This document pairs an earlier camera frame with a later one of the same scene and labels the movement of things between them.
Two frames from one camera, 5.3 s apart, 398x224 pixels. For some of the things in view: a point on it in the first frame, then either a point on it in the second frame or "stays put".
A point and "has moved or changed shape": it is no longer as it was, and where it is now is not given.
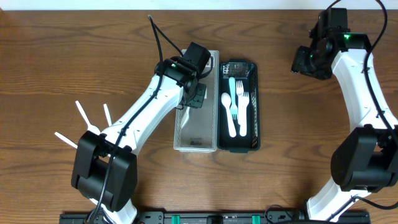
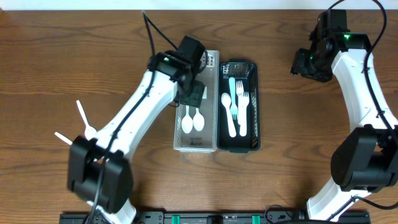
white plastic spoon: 226,101 stays put
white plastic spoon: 186,117 has moved or changed shape
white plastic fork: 234,107 stays put
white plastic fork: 243,114 stays put
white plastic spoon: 107,114 -> 198,121
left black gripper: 196,98 stays put
